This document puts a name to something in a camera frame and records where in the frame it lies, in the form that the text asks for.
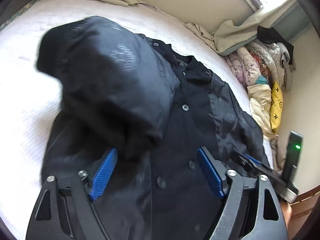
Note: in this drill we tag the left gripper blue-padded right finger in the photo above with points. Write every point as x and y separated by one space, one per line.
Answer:
250 206

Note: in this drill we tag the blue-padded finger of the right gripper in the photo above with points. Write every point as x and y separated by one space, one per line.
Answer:
254 167

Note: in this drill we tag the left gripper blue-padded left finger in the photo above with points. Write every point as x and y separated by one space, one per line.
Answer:
64 208

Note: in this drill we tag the black button-up jacket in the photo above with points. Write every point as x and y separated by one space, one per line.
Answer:
156 108

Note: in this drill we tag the yellow patterned pillow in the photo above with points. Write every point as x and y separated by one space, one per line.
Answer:
276 107

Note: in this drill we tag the pile of folded blankets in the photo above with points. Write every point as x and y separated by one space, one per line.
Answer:
257 65

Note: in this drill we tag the white quilted mattress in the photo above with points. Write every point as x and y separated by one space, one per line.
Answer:
31 99

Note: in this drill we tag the beige bed sheet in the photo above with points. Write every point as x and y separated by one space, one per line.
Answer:
228 37

